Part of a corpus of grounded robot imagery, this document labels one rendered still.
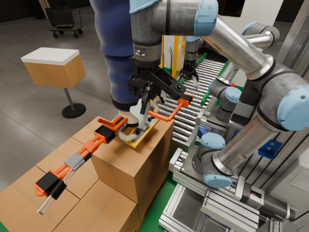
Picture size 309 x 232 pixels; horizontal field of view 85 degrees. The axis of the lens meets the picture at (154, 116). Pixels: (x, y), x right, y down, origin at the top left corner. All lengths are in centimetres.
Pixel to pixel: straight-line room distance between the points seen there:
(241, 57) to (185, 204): 149
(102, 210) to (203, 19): 137
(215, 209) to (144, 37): 91
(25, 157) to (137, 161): 199
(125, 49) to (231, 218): 98
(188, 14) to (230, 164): 56
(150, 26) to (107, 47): 46
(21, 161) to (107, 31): 235
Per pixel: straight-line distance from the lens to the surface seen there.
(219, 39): 57
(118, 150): 123
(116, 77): 91
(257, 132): 65
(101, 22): 83
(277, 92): 61
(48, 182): 91
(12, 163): 293
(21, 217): 172
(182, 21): 42
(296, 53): 79
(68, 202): 160
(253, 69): 65
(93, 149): 96
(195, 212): 183
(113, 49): 84
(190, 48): 102
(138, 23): 42
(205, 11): 42
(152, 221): 198
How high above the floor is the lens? 190
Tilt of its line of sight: 41 degrees down
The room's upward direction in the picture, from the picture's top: straight up
